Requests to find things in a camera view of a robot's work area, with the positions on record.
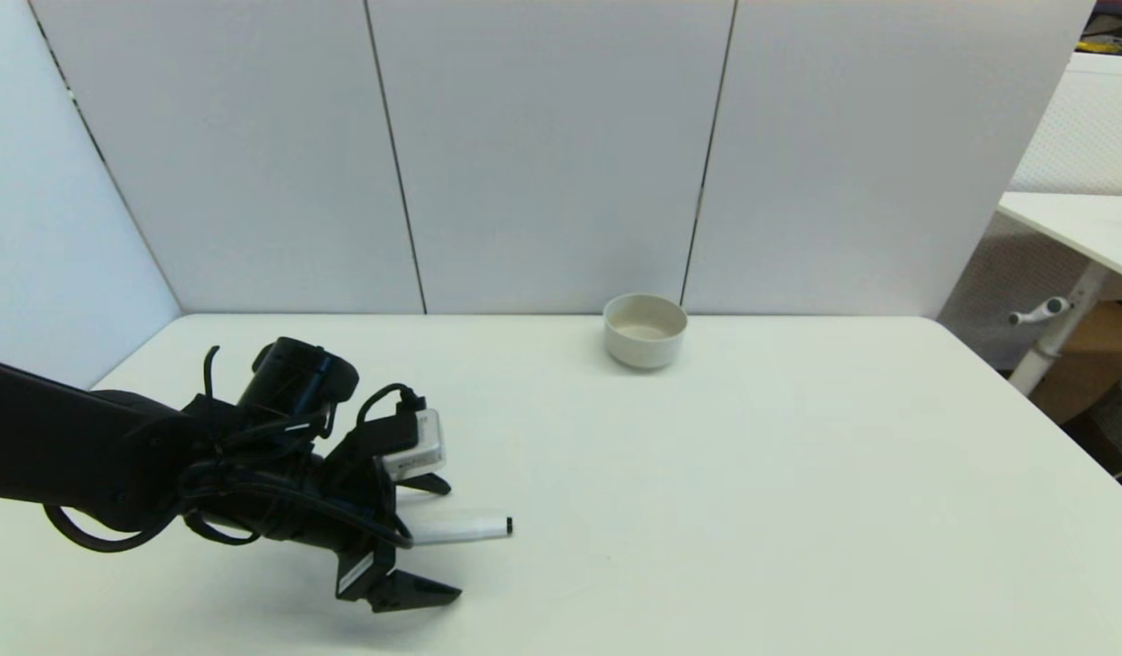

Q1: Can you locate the white marker with black ends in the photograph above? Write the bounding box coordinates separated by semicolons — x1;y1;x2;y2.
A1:
404;509;515;547

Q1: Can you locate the beige round bowl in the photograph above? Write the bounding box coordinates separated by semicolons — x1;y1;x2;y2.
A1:
602;292;689;370

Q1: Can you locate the white desk leg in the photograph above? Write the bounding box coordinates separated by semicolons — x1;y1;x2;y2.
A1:
1009;262;1111;396

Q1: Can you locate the brown cardboard box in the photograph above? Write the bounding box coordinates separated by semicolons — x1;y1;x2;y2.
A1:
1029;301;1122;425

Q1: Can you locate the white side desk top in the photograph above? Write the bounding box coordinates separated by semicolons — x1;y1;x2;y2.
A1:
997;191;1122;289

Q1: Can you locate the white perforated panel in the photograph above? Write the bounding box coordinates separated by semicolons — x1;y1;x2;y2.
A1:
1007;53;1122;197

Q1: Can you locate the yellow and black clutter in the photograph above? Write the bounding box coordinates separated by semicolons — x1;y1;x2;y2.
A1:
1076;0;1122;57

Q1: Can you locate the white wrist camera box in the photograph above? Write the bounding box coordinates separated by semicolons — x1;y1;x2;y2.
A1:
381;409;448;482

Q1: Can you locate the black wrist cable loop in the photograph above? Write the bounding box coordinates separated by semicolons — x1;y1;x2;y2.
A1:
43;344;261;555

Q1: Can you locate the white desk crank handle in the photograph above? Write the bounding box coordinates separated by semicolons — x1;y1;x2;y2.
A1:
1008;296;1073;327

